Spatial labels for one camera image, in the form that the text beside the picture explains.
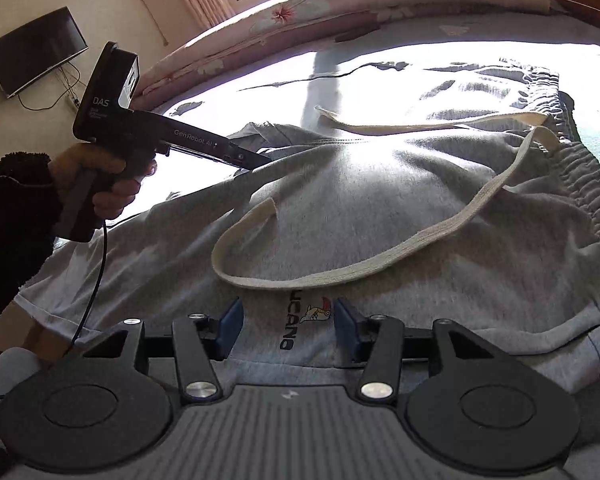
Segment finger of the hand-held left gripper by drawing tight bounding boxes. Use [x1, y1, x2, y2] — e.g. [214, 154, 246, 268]
[212, 141, 274, 172]

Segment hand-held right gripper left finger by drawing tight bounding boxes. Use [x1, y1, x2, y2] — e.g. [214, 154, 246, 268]
[82, 296, 245, 403]

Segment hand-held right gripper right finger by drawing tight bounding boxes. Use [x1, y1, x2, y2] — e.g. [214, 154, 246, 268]
[332, 297, 506, 403]

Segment grey drawstring sweatpants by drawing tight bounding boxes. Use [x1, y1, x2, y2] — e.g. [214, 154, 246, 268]
[12, 65, 600, 397]

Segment person's left hand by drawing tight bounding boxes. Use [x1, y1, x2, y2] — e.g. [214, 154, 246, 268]
[47, 142, 159, 221]

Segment folded pink floral quilt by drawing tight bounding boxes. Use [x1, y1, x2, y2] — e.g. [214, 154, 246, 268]
[137, 0, 552, 111]

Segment teal floral bed sheet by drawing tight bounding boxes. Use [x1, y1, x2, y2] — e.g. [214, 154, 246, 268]
[10, 10, 600, 411]

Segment black wall cables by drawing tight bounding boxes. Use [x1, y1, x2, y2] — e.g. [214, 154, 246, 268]
[17, 62, 84, 112]

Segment wall television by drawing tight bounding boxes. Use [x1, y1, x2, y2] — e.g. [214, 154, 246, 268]
[0, 6, 90, 100]

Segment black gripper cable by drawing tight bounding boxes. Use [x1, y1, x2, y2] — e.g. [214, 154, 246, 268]
[0, 217, 109, 401]

